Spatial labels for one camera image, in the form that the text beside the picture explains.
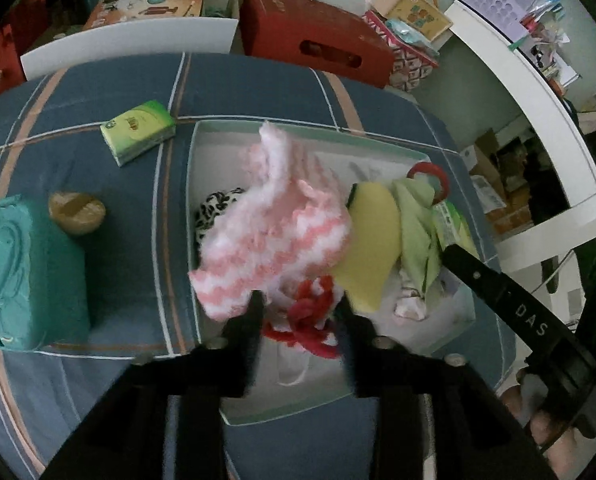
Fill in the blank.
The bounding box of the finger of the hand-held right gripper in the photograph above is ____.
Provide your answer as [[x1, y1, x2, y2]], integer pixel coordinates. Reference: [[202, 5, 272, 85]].
[[442, 243, 553, 346]]

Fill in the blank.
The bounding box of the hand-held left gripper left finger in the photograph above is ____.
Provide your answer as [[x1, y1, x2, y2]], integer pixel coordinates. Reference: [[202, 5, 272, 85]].
[[40, 290, 267, 480]]

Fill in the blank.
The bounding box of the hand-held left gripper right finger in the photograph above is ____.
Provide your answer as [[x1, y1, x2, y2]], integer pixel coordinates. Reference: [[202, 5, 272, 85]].
[[334, 297, 561, 480]]

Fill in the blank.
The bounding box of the green tissue packet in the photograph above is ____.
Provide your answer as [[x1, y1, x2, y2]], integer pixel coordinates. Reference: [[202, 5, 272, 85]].
[[99, 100, 177, 168], [430, 199, 481, 261]]

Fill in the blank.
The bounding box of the red white yarn toy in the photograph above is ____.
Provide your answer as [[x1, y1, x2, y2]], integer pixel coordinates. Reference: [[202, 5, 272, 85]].
[[263, 275, 343, 360]]

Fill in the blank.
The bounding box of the light green cloth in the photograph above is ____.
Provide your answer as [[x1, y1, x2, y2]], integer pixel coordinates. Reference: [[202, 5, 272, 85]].
[[390, 177, 451, 308]]

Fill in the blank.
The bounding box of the red plastic ring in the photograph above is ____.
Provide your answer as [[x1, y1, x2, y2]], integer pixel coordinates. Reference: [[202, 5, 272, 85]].
[[407, 161, 451, 208]]

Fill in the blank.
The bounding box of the yellow green sponge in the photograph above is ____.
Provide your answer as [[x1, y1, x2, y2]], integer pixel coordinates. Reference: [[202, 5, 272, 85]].
[[330, 181, 403, 313]]

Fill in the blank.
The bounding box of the pink white knit cloth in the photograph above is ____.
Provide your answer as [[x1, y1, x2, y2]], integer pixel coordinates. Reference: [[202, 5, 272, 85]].
[[187, 121, 353, 321]]

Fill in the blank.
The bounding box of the leopard print cloth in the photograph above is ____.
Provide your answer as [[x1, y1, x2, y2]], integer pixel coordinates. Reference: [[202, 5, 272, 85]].
[[193, 187, 249, 251]]

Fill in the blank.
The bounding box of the white box with green rim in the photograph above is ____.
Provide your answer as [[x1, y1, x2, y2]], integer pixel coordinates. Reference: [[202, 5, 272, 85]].
[[187, 119, 498, 428]]

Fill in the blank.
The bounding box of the person's right hand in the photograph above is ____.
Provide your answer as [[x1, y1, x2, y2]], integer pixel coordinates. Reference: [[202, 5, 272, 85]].
[[500, 385, 583, 466]]

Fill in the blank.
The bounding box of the brown cardboard box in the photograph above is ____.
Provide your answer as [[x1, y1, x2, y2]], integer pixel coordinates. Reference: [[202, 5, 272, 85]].
[[470, 127, 508, 211]]

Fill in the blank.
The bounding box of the blue plaid bed sheet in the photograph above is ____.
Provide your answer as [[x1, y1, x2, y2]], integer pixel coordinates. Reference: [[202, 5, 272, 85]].
[[0, 51, 518, 480]]

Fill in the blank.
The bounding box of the white shelf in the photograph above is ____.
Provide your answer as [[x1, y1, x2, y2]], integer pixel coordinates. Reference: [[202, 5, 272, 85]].
[[445, 0, 596, 273]]

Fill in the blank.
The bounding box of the tan round lid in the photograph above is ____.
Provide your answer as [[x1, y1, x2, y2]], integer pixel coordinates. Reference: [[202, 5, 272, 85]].
[[48, 191, 108, 237]]

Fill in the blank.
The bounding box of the red white patterned box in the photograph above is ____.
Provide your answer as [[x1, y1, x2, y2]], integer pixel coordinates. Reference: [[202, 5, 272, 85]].
[[363, 10, 441, 93]]

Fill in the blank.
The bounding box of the teal tissue pack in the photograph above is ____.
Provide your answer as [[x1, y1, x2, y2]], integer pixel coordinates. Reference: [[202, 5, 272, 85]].
[[0, 195, 91, 352]]

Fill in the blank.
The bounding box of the pile of papers and pens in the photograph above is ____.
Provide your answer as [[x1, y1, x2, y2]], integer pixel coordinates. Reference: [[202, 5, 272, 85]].
[[518, 0, 583, 91]]

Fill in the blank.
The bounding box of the white bed board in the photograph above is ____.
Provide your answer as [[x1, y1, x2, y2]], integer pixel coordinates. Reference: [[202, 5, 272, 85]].
[[20, 16, 239, 81]]

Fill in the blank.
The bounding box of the white open carton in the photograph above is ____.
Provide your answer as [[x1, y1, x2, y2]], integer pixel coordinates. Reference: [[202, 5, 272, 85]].
[[200, 0, 241, 20]]

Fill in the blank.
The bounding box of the colourful printed toy box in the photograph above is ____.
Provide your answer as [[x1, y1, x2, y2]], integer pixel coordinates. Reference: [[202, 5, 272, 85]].
[[82, 0, 207, 31]]

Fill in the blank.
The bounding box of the dark red open box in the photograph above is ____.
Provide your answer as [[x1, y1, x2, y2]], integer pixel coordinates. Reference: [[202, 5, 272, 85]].
[[8, 0, 86, 56]]

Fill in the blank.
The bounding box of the beige box with strap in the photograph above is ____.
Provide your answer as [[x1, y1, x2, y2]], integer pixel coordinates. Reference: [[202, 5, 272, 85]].
[[373, 0, 453, 43]]

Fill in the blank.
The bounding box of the red box with handle slot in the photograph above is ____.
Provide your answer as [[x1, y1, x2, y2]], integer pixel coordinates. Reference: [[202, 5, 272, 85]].
[[240, 0, 396, 90]]

